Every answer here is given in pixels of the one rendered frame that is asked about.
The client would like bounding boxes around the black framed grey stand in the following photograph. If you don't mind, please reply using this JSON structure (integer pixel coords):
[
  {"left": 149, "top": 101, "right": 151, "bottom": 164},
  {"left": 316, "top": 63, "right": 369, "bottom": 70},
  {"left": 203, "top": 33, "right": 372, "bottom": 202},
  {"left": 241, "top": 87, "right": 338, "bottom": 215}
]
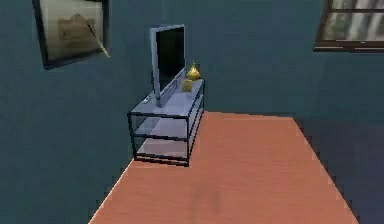
[{"left": 126, "top": 78, "right": 206, "bottom": 168}]

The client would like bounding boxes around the small yellow box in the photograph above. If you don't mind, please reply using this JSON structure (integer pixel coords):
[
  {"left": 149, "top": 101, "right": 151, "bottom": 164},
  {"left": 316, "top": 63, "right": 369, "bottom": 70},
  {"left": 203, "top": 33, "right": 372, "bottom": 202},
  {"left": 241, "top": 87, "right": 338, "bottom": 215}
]
[{"left": 181, "top": 78, "right": 193, "bottom": 93}]

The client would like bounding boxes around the golden round vase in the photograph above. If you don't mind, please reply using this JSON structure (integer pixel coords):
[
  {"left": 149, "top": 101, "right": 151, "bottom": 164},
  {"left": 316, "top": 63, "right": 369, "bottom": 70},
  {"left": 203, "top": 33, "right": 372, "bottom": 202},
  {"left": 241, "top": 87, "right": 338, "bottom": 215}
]
[{"left": 186, "top": 60, "right": 202, "bottom": 82}]

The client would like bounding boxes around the grey flat television set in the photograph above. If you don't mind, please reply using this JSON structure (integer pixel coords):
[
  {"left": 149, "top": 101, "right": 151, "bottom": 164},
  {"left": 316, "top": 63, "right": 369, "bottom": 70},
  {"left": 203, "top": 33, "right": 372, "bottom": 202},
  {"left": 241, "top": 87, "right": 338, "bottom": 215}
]
[{"left": 149, "top": 23, "right": 188, "bottom": 109}]

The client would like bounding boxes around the dark framed window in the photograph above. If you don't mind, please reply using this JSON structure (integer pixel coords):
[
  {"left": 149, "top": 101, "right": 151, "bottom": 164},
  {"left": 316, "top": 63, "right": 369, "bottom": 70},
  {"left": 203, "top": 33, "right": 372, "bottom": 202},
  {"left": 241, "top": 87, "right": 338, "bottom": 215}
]
[{"left": 312, "top": 0, "right": 384, "bottom": 54}]

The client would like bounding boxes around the black framed wall picture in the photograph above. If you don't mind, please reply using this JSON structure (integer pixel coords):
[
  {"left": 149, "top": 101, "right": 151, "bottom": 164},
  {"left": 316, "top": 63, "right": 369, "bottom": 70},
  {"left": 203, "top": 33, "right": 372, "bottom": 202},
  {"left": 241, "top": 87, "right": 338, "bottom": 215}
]
[{"left": 31, "top": 0, "right": 112, "bottom": 71}]

